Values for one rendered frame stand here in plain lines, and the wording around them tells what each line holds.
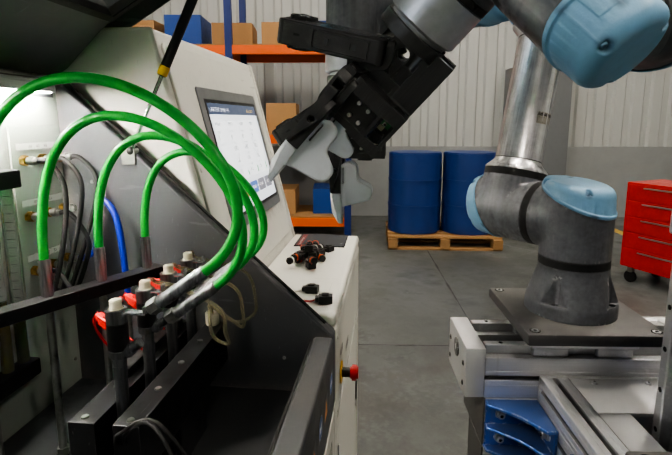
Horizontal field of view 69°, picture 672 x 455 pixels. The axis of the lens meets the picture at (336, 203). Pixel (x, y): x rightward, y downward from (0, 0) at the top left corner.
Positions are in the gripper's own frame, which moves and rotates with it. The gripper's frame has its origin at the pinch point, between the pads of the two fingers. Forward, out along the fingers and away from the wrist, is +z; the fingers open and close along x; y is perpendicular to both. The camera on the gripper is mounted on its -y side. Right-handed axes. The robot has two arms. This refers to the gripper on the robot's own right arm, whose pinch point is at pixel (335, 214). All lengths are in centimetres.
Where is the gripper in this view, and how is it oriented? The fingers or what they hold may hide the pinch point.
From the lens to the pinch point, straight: 73.5
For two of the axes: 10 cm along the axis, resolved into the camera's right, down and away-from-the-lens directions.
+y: 9.9, 0.3, -1.1
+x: 1.1, -1.6, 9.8
